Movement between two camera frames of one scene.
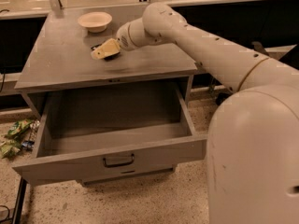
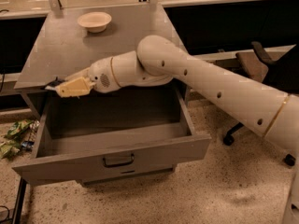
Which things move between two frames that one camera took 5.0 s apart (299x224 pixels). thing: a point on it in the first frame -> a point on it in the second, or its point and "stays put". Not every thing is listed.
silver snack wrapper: (34, 126) stays put
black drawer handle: (119, 164) stays put
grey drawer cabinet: (60, 58) stays put
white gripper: (122, 39) -> (100, 75)
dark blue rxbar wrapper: (107, 58) -> (52, 84)
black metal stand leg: (20, 202) stays put
